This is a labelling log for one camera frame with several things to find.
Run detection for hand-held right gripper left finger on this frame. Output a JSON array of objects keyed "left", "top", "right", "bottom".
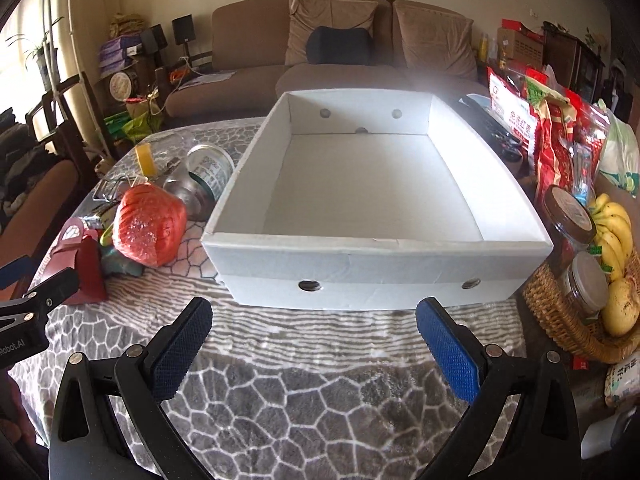
[{"left": 49, "top": 296, "right": 216, "bottom": 480}]

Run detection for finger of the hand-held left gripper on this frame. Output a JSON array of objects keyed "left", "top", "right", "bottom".
[
  {"left": 0, "top": 255, "right": 34, "bottom": 288},
  {"left": 19, "top": 266, "right": 81, "bottom": 312}
]

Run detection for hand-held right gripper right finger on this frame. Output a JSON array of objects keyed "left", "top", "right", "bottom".
[{"left": 415, "top": 296, "right": 583, "bottom": 480}]

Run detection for dark red leather pouch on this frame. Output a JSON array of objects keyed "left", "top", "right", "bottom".
[{"left": 44, "top": 217, "right": 107, "bottom": 306}]

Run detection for red plastic-wrapped ball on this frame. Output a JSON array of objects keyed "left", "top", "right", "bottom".
[{"left": 112, "top": 183, "right": 188, "bottom": 267}]

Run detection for brown lid glass jar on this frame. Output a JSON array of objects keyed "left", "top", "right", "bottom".
[{"left": 542, "top": 185, "right": 599, "bottom": 257}]

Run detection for white cardboard box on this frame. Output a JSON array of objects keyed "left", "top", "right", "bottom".
[{"left": 201, "top": 90, "right": 555, "bottom": 311}]

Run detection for teal cloth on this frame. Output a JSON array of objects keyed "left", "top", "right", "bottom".
[{"left": 97, "top": 244, "right": 144, "bottom": 277}]

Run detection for brown seat chair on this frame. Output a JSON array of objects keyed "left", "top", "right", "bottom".
[{"left": 0, "top": 110, "right": 97, "bottom": 256}]

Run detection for wicker basket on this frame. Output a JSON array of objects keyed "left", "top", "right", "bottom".
[{"left": 522, "top": 259, "right": 640, "bottom": 367}]

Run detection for clear bottle with yellow cap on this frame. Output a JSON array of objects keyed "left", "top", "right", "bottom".
[{"left": 134, "top": 132, "right": 193, "bottom": 177}]

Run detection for small glass jar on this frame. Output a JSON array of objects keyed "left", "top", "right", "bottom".
[{"left": 559, "top": 251, "right": 610, "bottom": 320}]

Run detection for wooden chair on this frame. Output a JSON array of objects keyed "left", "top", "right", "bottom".
[{"left": 25, "top": 72, "right": 121, "bottom": 171}]

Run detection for green plastic bags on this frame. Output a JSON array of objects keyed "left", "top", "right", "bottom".
[{"left": 102, "top": 110, "right": 153, "bottom": 144}]

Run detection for white printed packet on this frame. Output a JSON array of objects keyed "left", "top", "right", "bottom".
[{"left": 604, "top": 355, "right": 640, "bottom": 409}]

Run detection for white can with green print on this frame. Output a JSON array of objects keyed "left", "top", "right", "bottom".
[{"left": 164, "top": 143, "right": 236, "bottom": 221}]

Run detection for banana bunch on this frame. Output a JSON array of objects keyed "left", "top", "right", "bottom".
[{"left": 587, "top": 192, "right": 634, "bottom": 282}]

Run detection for round tin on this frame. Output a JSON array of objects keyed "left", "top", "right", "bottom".
[{"left": 109, "top": 69, "right": 139, "bottom": 102}]

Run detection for white coat stand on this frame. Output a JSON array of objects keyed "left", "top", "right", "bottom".
[{"left": 37, "top": 0, "right": 108, "bottom": 161}]

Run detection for potted plant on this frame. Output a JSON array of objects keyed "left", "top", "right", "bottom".
[{"left": 7, "top": 15, "right": 65, "bottom": 92}]

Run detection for red patterned snack bag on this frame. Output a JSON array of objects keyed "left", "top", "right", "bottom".
[{"left": 532, "top": 97, "right": 590, "bottom": 211}]

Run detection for stack of purple boxes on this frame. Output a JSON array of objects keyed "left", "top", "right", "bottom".
[{"left": 97, "top": 35, "right": 143, "bottom": 78}]

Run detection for white and red snack bag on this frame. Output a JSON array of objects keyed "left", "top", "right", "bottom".
[{"left": 487, "top": 67, "right": 538, "bottom": 161}]

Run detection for loose papers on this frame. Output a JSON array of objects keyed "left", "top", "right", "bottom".
[{"left": 185, "top": 70, "right": 237, "bottom": 87}]

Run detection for black speaker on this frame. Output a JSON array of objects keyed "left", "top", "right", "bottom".
[
  {"left": 140, "top": 25, "right": 169, "bottom": 56},
  {"left": 172, "top": 15, "right": 196, "bottom": 46}
]

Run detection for brown sofa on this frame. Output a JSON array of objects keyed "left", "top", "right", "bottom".
[{"left": 165, "top": 0, "right": 493, "bottom": 121}]

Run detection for white plastic bag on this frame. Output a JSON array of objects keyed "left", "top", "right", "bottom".
[{"left": 594, "top": 99, "right": 640, "bottom": 192}]

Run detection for red and green snack bag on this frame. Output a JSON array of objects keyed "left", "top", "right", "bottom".
[{"left": 522, "top": 72, "right": 571, "bottom": 126}]

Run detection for tan sofa cushion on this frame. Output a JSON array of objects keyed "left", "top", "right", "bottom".
[
  {"left": 286, "top": 0, "right": 379, "bottom": 67},
  {"left": 392, "top": 0, "right": 478, "bottom": 81}
]

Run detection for dark wooden cabinet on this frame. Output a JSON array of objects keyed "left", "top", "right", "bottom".
[{"left": 542, "top": 22, "right": 610, "bottom": 107}]

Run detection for cardboard box with red lid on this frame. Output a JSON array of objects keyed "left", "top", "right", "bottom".
[{"left": 500, "top": 19, "right": 546, "bottom": 68}]

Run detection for dark lumbar pillow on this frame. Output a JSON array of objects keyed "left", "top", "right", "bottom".
[{"left": 306, "top": 26, "right": 376, "bottom": 66}]

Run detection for wire whisk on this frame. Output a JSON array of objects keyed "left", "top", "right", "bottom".
[{"left": 92, "top": 174, "right": 142, "bottom": 207}]

